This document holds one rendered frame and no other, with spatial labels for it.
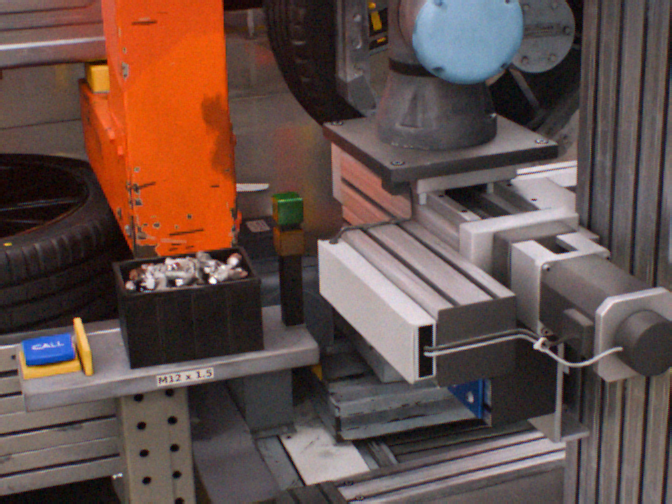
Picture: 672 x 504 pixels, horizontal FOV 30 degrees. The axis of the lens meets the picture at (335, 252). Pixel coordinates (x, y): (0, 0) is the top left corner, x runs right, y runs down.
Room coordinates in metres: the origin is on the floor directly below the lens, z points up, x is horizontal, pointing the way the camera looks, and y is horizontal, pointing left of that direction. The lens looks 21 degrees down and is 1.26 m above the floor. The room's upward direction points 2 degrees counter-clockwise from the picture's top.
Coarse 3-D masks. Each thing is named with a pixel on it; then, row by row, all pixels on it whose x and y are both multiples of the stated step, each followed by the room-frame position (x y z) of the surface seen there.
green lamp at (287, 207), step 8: (288, 192) 1.78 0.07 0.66; (272, 200) 1.77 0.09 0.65; (280, 200) 1.75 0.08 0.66; (288, 200) 1.75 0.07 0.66; (296, 200) 1.75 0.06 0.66; (272, 208) 1.77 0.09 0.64; (280, 208) 1.75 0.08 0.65; (288, 208) 1.75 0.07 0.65; (296, 208) 1.75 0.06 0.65; (272, 216) 1.78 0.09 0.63; (280, 216) 1.75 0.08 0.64; (288, 216) 1.75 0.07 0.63; (296, 216) 1.75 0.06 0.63; (280, 224) 1.75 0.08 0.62; (288, 224) 1.75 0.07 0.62
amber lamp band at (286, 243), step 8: (280, 232) 1.75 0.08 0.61; (288, 232) 1.75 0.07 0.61; (296, 232) 1.75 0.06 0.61; (304, 232) 1.76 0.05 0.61; (280, 240) 1.75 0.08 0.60; (288, 240) 1.75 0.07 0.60; (296, 240) 1.75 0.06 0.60; (304, 240) 1.76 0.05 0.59; (280, 248) 1.75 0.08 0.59; (288, 248) 1.75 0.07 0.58; (296, 248) 1.75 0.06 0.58; (304, 248) 1.76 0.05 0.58; (280, 256) 1.75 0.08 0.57; (288, 256) 1.75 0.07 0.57
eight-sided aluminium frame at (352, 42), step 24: (336, 0) 2.06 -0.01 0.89; (360, 0) 2.03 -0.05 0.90; (336, 24) 2.06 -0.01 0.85; (360, 24) 2.03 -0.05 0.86; (336, 48) 2.07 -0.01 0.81; (360, 48) 2.03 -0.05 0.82; (336, 72) 2.07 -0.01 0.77; (360, 72) 2.03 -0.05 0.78; (360, 96) 2.02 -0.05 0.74; (576, 96) 2.19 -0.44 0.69; (552, 120) 2.17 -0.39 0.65; (576, 120) 2.14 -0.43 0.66
